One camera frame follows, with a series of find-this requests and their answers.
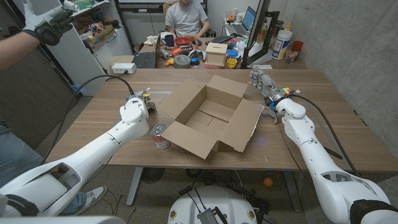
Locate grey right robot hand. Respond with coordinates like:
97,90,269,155
248,65,287,105

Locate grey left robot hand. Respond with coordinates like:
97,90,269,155
126,89,157,114

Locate standing person's forearm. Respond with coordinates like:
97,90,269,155
0,30,40,71

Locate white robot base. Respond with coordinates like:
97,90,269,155
167,185,258,224

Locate red soda can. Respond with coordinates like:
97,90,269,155
149,122,172,150

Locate wooden desk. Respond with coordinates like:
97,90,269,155
136,36,308,70

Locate silver metal clip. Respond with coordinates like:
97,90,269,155
261,107,279,126

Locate white power box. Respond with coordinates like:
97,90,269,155
111,62,137,75

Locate clear glass with items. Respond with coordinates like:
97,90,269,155
285,46,300,64

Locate white canister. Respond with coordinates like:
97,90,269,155
271,29,294,60

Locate black monitor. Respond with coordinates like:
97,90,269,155
241,0,280,70

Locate small wooden box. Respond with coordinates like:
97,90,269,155
205,42,228,67

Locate dark blue mug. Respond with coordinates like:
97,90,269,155
161,34,175,47

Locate small black keyboard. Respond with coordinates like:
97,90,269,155
211,35,233,44

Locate open cardboard box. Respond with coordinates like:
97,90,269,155
155,74,265,160

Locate red bowl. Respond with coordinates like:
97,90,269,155
174,36,192,47

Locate open laptop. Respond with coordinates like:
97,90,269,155
226,6,257,35

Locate cardboard box with clutter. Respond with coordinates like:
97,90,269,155
85,24,115,49

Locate white game controller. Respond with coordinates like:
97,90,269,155
188,49,208,62

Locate white shelf unit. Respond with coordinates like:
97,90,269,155
12,0,133,96

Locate black floor fan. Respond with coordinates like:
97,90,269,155
141,167,165,184

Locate seated person grey t-shirt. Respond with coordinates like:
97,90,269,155
164,0,211,38

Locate grey table leg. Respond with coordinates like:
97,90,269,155
281,170,303,213
126,167,144,207

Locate black white teleoperation glove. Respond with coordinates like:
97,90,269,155
21,0,75,47

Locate grey white sneaker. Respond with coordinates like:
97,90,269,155
70,185,108,215

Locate standing person's jeans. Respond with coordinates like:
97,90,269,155
0,119,90,216

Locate black device on base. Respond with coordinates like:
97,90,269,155
197,207,229,224

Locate white robot torso edge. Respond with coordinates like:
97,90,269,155
0,215,127,224

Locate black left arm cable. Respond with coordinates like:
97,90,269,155
40,73,135,165

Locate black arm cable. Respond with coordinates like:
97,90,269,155
40,73,135,165
290,93,362,178

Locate grey duct tape roll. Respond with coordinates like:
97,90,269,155
173,54,192,69

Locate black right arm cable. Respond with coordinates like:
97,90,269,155
290,93,362,178

